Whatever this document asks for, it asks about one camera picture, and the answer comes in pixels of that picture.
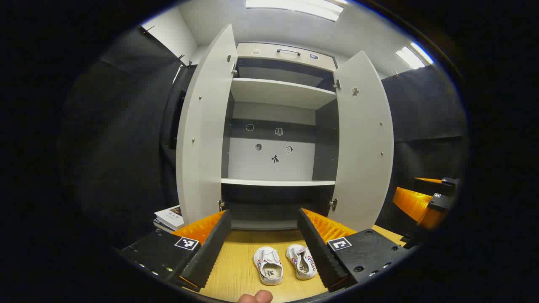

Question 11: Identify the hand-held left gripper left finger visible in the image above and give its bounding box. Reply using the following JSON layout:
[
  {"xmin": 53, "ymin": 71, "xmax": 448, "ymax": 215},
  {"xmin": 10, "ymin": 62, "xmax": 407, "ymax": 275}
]
[{"xmin": 116, "ymin": 210, "xmax": 232, "ymax": 293}]

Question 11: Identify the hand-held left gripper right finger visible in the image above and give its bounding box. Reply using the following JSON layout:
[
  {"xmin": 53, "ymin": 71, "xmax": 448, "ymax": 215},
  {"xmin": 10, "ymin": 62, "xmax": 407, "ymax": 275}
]
[{"xmin": 297, "ymin": 207, "xmax": 411, "ymax": 293}]

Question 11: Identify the white canvas shoe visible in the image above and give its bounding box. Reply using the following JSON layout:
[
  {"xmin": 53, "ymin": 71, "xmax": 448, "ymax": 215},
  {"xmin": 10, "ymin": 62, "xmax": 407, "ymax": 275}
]
[
  {"xmin": 253, "ymin": 246, "xmax": 284, "ymax": 286},
  {"xmin": 286, "ymin": 244, "xmax": 317, "ymax": 280}
]

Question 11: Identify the white cabinet door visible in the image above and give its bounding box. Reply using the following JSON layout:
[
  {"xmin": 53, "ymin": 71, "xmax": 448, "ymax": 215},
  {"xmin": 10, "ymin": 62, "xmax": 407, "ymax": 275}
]
[
  {"xmin": 176, "ymin": 24, "xmax": 238, "ymax": 226},
  {"xmin": 328, "ymin": 50, "xmax": 394, "ymax": 232}
]

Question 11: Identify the white shoe cabinet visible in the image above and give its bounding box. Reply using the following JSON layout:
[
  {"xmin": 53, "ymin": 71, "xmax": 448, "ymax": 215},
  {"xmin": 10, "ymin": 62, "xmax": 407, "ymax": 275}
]
[{"xmin": 176, "ymin": 24, "xmax": 394, "ymax": 232}]

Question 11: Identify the white cover book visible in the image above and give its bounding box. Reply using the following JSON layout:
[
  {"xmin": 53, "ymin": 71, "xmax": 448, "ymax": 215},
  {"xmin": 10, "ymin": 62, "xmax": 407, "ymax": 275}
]
[{"xmin": 155, "ymin": 205, "xmax": 185, "ymax": 231}]

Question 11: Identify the small ceiling light panel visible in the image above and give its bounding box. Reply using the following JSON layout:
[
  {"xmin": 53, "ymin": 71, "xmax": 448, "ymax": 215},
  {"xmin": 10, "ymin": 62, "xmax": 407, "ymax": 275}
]
[{"xmin": 396, "ymin": 42, "xmax": 434, "ymax": 69}]

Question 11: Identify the long ceiling light panel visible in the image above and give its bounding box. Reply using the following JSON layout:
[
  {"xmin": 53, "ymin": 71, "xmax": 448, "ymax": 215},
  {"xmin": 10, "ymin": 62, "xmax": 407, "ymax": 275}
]
[{"xmin": 245, "ymin": 0, "xmax": 348, "ymax": 21}]

